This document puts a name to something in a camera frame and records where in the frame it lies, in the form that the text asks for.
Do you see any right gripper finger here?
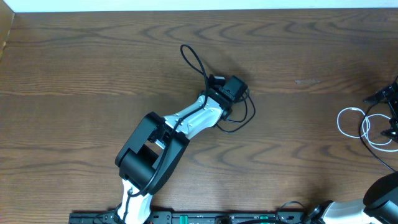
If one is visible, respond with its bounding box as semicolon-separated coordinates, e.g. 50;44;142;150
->
363;83;397;103
381;118;397;140

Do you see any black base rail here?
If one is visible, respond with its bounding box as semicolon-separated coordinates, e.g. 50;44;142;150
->
68;212;304;224

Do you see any white usb cable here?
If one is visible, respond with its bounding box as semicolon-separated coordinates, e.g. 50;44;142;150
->
336;107;398;153

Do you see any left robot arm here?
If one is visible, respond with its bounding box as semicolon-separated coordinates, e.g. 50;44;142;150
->
115;76;248;223

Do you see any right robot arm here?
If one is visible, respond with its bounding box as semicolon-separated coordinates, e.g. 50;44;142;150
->
303;81;397;224

